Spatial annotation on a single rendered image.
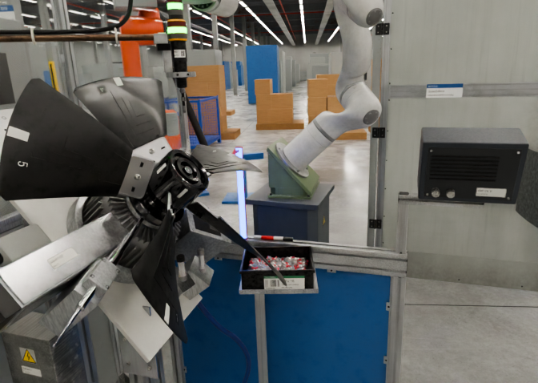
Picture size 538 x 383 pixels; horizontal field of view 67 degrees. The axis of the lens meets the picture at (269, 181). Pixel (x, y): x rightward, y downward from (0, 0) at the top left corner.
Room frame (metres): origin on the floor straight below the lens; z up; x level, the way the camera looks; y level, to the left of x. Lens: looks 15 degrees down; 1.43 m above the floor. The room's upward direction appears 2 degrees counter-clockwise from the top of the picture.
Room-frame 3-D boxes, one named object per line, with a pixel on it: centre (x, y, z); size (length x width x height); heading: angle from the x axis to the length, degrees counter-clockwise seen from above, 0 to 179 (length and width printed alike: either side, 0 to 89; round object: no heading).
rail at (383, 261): (1.31, 0.00, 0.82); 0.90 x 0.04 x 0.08; 72
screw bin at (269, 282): (1.13, -0.02, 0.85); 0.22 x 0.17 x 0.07; 87
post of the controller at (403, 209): (1.19, -0.41, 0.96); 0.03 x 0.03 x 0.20; 72
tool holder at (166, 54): (1.00, 0.21, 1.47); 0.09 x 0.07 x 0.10; 108
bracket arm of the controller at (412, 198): (1.15, -0.51, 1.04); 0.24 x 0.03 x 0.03; 72
